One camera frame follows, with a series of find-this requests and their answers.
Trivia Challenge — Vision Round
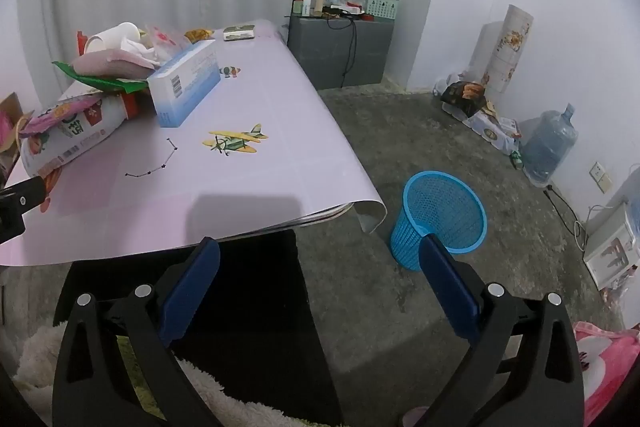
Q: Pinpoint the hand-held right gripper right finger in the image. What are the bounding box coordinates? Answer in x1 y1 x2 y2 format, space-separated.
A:
419 234 586 427

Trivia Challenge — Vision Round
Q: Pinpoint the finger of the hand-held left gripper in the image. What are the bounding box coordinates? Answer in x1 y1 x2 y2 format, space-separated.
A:
0 177 48 244

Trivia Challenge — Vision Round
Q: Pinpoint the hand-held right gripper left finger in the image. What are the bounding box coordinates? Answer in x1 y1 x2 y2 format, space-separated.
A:
52 237 221 427

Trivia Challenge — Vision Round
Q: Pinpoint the orange striped snack packet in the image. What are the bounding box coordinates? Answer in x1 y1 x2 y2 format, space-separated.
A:
40 167 63 212

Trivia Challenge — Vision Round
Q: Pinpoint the pink packet blue print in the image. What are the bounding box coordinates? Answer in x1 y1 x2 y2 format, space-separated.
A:
19 109 68 138

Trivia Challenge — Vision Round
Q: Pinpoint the white snack canister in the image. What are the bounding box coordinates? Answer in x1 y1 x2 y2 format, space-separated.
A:
20 93 138 178

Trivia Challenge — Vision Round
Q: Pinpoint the green snack packet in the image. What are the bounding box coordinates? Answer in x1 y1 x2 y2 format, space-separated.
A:
52 61 151 94

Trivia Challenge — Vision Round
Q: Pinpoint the red foil packet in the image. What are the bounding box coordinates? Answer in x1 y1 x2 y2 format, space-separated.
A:
120 93 153 120

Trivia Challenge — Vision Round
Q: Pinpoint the soft pink packet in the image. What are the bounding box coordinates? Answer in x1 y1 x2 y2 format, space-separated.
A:
72 48 156 80

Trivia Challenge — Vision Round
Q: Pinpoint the white paper cup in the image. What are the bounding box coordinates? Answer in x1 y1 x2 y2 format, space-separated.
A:
84 22 142 55

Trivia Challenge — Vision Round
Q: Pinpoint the white tissue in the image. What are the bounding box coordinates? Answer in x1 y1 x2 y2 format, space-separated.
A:
122 38 166 68

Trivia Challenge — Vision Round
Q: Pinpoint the blue white tissue box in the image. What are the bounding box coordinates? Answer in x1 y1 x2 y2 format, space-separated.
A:
146 39 222 128

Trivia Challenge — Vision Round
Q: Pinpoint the clear bag pink print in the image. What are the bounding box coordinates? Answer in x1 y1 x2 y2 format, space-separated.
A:
145 24 187 58

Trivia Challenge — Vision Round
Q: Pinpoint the brown cardboard box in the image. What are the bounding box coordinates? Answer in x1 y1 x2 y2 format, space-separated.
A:
0 92 35 155

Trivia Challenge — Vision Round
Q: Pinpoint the green plush toy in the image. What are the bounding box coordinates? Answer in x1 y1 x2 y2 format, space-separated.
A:
116 336 156 413

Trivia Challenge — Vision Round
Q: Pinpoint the white fluffy blanket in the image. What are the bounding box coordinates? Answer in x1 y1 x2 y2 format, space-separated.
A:
12 324 331 427

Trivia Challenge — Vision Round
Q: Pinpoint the white appliance box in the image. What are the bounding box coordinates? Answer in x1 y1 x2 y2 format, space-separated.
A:
582 202 640 293

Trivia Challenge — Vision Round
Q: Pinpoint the blue water jug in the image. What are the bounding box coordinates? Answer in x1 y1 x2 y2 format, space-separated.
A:
520 103 578 185

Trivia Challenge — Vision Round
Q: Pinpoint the pink floral bag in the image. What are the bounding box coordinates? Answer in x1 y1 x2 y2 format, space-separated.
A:
572 321 640 425

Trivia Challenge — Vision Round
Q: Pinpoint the pink printed tablecloth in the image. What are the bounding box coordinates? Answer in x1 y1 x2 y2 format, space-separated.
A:
0 19 387 267

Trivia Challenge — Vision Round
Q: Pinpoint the rolled printed sheet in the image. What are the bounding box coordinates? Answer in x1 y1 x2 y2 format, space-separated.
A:
472 4 535 95

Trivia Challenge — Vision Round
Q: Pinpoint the small beige box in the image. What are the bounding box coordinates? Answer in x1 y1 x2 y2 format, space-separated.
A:
223 23 257 42

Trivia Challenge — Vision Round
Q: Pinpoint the grey cabinet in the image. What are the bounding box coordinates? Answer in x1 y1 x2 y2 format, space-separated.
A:
287 14 396 90

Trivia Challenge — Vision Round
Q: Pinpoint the green plastic basket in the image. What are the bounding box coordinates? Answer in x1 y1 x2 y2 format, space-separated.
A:
367 0 399 22

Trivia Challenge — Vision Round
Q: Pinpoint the black cable with plug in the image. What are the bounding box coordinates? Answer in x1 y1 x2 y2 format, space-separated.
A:
542 184 586 249

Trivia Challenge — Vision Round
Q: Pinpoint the wall socket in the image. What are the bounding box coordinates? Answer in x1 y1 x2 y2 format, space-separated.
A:
590 161 613 194

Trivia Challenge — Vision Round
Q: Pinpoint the black power cable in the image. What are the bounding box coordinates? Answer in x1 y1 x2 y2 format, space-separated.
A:
327 17 358 88

